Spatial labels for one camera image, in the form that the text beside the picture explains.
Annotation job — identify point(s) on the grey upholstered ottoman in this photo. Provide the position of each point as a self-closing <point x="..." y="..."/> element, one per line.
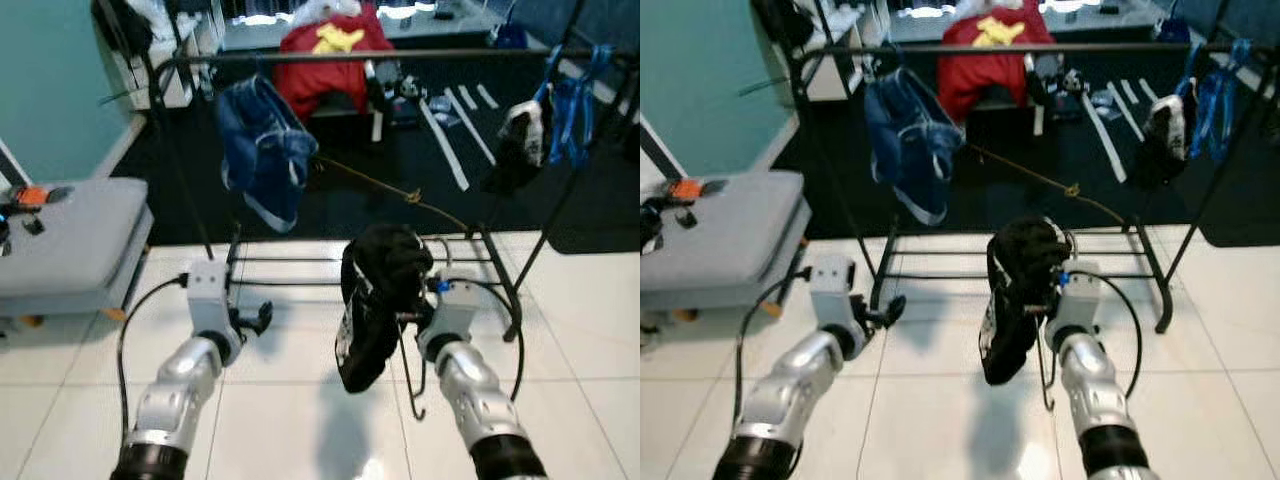
<point x="730" y="235"/>
<point x="70" y="240"/>

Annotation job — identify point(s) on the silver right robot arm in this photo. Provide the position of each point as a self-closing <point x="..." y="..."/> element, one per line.
<point x="1095" y="400"/>
<point x="475" y="400"/>

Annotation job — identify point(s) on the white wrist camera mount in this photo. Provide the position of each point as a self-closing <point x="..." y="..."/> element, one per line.
<point x="455" y="310"/>
<point x="208" y="290"/>
<point x="1075" y="300"/>
<point x="832" y="285"/>

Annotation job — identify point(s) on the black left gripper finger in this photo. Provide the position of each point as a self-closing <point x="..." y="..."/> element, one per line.
<point x="896" y="306"/>
<point x="264" y="312"/>

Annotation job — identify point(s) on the red cloth with yellow print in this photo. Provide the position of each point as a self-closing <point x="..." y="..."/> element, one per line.
<point x="330" y="85"/>
<point x="990" y="80"/>

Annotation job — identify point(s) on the small black device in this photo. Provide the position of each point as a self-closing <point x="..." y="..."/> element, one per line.
<point x="686" y="217"/>
<point x="33" y="225"/>

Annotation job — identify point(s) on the short white flat slat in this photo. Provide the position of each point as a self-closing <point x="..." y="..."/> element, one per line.
<point x="487" y="96"/>

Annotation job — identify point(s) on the blue denim shorts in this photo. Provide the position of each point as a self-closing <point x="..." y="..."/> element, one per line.
<point x="910" y="140"/>
<point x="265" y="150"/>

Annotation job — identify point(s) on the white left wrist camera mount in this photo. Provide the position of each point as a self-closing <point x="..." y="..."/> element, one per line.
<point x="208" y="290"/>
<point x="832" y="285"/>

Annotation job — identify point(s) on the crumpled white plastic bag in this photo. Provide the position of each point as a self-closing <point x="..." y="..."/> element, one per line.
<point x="328" y="10"/>
<point x="988" y="8"/>

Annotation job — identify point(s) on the black backpack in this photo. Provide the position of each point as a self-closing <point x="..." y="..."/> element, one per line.
<point x="782" y="22"/>
<point x="120" y="25"/>

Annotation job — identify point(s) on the white shelf unit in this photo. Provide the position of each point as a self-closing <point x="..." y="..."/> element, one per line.
<point x="180" y="70"/>
<point x="840" y="60"/>

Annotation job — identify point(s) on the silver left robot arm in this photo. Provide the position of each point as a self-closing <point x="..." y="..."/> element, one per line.
<point x="790" y="400"/>
<point x="175" y="400"/>

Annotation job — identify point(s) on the black shirt with white print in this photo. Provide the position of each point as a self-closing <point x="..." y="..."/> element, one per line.
<point x="375" y="300"/>
<point x="1015" y="290"/>

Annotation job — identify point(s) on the long white flat slat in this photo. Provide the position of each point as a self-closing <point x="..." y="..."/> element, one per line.
<point x="448" y="150"/>
<point x="1105" y="140"/>

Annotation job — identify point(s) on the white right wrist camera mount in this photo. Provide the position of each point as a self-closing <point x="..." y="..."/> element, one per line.
<point x="455" y="310"/>
<point x="1075" y="300"/>

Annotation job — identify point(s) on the small orange box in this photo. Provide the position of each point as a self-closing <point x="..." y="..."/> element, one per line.
<point x="686" y="190"/>
<point x="32" y="196"/>

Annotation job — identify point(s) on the black metal clothes rack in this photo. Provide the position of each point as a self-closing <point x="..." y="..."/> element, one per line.
<point x="1050" y="47"/>
<point x="400" y="54"/>

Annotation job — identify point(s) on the black electronic box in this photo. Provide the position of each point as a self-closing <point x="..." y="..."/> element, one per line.
<point x="395" y="85"/>
<point x="1058" y="78"/>

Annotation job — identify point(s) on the blue plastic hanger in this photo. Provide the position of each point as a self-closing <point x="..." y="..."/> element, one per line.
<point x="570" y="120"/>
<point x="595" y="110"/>
<point x="582" y="125"/>
<point x="1188" y="75"/>
<point x="901" y="62"/>
<point x="1232" y="100"/>
<point x="257" y="70"/>
<point x="1210" y="115"/>
<point x="550" y="80"/>
<point x="1220" y="120"/>

